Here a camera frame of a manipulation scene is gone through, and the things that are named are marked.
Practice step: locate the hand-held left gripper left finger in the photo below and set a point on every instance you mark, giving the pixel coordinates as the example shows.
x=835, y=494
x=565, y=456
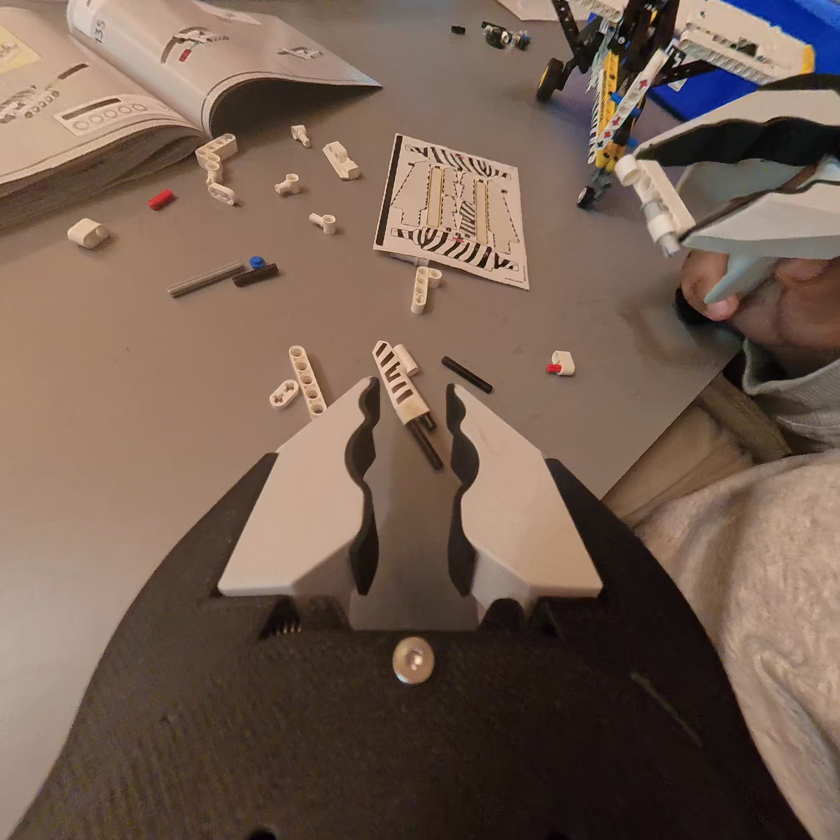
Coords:
x=302, y=518

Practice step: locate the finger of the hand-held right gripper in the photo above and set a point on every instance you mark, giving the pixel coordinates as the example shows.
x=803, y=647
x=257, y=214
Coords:
x=787, y=223
x=754, y=118

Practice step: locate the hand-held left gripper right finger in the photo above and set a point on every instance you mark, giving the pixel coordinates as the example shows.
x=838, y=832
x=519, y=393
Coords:
x=525, y=525

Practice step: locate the light grey lego axle pin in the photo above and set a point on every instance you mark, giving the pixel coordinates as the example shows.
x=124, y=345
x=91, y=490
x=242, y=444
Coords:
x=670, y=248

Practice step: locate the white lego connector with holes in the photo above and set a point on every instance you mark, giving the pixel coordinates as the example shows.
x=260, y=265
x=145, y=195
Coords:
x=656, y=187

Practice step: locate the black lego rod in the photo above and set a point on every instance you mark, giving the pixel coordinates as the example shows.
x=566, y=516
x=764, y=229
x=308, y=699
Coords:
x=430, y=449

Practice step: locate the striped lego piece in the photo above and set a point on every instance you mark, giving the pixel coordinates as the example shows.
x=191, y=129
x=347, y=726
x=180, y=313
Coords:
x=397, y=387

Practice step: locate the short white lego connector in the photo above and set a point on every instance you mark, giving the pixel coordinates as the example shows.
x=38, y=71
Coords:
x=563, y=361

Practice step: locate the white lego tube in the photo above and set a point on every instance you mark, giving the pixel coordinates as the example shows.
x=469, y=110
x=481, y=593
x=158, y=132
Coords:
x=407, y=359

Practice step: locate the small white lego liftarm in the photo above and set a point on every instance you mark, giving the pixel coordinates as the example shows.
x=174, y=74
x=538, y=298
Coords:
x=284, y=394

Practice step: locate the white straight lego beam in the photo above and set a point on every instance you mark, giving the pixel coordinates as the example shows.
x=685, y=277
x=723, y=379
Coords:
x=308, y=380

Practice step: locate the yellow black lego model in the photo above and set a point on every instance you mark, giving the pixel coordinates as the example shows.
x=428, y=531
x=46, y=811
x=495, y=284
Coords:
x=613, y=72

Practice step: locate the thin black lego axle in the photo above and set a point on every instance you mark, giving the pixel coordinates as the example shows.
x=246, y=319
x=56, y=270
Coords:
x=466, y=374

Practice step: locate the black and blue lego pin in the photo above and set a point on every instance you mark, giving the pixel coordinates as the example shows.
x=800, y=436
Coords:
x=256, y=274

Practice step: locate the white lego L-beam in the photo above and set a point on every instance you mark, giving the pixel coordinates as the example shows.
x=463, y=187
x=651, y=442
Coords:
x=420, y=295

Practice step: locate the dark lego pin cluster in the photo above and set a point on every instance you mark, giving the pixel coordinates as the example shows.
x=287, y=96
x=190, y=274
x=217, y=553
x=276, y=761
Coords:
x=505, y=36

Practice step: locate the white lego pin connector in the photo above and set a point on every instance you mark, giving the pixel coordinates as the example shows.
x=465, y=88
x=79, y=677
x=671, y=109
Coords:
x=289, y=185
x=323, y=223
x=300, y=136

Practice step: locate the small white lego connector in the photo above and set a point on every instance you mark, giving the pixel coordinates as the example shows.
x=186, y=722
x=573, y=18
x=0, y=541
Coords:
x=222, y=194

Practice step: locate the small white lego piece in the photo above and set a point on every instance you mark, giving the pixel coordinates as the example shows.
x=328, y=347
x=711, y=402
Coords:
x=88, y=233

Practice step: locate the white lego connector block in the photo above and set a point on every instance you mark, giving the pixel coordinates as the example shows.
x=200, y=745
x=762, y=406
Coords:
x=341, y=161

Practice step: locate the white angled lego beam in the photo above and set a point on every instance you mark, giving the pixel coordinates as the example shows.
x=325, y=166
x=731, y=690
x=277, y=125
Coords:
x=220, y=148

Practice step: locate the lego instruction booklet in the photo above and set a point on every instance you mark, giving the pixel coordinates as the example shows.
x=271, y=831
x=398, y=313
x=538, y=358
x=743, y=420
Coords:
x=98, y=118

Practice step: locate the person's right hand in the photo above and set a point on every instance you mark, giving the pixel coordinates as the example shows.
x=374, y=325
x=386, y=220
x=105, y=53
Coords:
x=800, y=308

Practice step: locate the blue plastic bin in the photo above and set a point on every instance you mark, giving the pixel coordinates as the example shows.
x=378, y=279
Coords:
x=814, y=26

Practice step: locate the crinkled plastic bag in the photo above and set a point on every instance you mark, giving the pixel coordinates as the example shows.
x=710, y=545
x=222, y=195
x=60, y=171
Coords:
x=525, y=8

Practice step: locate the person's grey sweatshirt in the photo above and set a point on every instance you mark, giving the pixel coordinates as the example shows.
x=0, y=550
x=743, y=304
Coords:
x=774, y=590

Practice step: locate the zebra sticker sheet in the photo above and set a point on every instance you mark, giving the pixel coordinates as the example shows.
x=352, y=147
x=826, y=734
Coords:
x=453, y=197

